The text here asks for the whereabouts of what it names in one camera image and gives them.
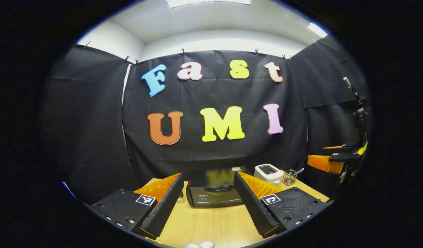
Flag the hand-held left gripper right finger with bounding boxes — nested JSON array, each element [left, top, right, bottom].
[[233, 171, 329, 239]]

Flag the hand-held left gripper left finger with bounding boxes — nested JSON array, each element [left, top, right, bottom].
[[89, 172, 184, 238]]

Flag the black electric oven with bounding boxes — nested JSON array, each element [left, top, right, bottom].
[[186, 166, 254, 208]]

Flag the white toaster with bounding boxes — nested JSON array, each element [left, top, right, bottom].
[[254, 163, 284, 187]]

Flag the small ceiling light panel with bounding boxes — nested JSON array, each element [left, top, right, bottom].
[[307, 22, 329, 38]]

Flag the row of small black clips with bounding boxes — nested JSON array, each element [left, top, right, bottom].
[[82, 40, 317, 66]]

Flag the large ceiling light panel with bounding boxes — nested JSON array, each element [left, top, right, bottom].
[[166, 0, 252, 9]]

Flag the wire mesh basket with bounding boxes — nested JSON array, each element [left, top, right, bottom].
[[282, 169, 298, 186]]

